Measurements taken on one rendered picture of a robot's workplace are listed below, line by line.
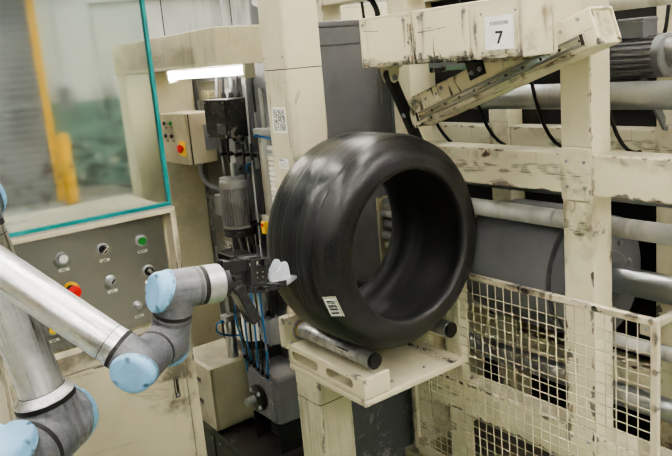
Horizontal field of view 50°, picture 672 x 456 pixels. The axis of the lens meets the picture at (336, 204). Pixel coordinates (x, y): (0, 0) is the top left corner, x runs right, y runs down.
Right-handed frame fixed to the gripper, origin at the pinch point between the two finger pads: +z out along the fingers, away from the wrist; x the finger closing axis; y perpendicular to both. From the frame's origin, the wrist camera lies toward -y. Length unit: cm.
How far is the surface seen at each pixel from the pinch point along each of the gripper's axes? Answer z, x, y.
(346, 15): 238, 288, 114
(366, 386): 15.6, -11.0, -27.9
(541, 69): 55, -31, 53
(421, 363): 41, -5, -29
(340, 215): 6.2, -11.7, 17.2
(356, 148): 15.5, -5.9, 32.8
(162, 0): 342, 862, 202
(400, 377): 30.9, -7.0, -30.1
